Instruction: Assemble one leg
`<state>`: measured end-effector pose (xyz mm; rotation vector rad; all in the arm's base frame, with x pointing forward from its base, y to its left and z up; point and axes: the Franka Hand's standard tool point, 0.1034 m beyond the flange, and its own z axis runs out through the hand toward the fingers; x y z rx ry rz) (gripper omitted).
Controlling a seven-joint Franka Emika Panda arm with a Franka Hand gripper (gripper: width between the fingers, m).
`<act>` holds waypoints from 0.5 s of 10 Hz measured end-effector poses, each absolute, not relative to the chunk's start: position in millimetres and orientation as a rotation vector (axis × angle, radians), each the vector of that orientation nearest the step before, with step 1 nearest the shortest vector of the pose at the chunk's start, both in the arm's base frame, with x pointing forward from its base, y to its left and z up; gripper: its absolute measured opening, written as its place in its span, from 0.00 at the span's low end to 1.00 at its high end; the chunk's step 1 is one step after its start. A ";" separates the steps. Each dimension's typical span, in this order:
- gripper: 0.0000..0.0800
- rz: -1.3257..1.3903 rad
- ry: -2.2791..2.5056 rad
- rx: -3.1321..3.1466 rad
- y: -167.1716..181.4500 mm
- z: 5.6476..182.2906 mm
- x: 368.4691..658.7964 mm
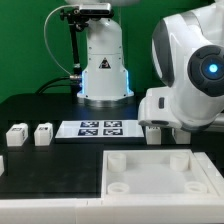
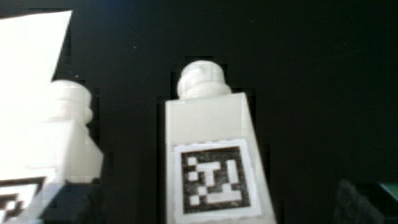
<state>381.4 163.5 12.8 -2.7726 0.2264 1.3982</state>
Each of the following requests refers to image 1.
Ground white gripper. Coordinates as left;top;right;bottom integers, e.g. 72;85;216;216
138;87;185;129

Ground white square tabletop part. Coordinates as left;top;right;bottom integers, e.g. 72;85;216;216
101;150;221;198

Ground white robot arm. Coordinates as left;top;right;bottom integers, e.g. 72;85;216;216
65;0;224;132

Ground white marker plate with tags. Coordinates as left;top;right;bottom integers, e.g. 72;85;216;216
55;120;144;144

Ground white L-shaped obstacle fence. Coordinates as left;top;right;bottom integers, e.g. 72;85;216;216
0;152;224;224

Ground white block left edge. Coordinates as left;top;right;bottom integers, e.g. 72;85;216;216
0;156;4;176

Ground black cables on base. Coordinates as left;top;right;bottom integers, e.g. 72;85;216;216
35;75;83;95

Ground black camera stand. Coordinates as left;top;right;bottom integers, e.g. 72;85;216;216
60;9;88;77

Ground grey camera cable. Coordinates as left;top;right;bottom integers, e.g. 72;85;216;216
43;4;78;78

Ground black camera on stand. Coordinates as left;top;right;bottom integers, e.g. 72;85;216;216
79;3;112;17

